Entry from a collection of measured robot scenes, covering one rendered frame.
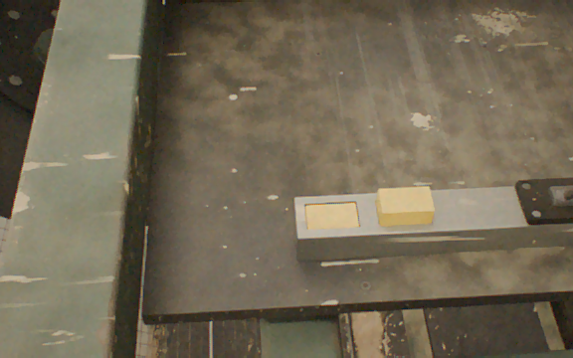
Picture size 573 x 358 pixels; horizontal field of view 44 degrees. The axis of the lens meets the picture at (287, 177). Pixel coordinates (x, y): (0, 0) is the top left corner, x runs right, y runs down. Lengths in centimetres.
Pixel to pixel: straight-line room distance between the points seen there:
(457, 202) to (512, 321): 210
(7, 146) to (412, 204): 85
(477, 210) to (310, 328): 20
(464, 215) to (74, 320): 37
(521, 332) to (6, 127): 198
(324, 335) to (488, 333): 219
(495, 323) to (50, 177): 235
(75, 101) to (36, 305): 23
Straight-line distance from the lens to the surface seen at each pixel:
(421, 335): 193
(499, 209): 72
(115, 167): 66
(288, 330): 71
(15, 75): 146
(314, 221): 68
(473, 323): 294
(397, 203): 68
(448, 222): 70
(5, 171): 132
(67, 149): 69
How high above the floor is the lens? 203
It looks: 26 degrees down
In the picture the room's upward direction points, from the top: 71 degrees counter-clockwise
